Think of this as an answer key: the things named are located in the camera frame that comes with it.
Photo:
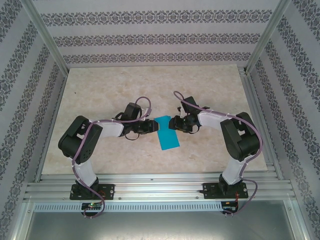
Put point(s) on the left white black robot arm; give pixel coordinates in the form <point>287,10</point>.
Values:
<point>110,130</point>

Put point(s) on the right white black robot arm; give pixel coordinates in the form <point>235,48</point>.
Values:
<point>212,120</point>

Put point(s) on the small circuit board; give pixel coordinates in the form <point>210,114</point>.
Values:
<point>92,205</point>
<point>228,208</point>

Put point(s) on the aluminium mounting rail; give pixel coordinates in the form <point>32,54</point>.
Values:
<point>160,187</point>

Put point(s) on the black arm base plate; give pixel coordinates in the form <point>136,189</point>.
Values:
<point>108,191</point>
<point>208,191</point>

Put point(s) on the aluminium frame post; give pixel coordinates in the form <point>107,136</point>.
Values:
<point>268,32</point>
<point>45,32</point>

